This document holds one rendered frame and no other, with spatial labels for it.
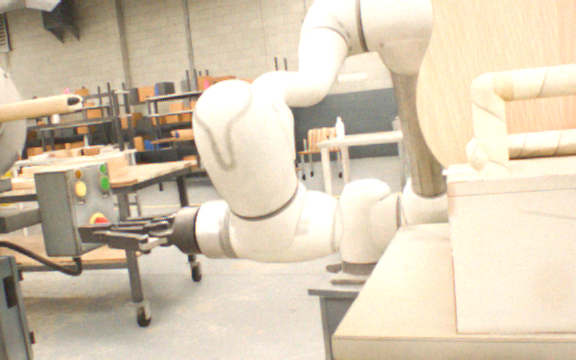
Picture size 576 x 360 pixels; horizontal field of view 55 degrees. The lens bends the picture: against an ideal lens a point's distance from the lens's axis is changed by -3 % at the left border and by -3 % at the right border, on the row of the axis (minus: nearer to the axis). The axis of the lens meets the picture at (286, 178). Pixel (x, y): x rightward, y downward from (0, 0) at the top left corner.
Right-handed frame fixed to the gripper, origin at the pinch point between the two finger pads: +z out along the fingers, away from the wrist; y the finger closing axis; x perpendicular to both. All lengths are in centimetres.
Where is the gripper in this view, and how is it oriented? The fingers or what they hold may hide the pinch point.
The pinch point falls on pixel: (98, 233)
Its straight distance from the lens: 100.0
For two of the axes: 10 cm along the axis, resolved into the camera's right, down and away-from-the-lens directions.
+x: -1.6, -9.5, -2.6
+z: -9.4, 0.6, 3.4
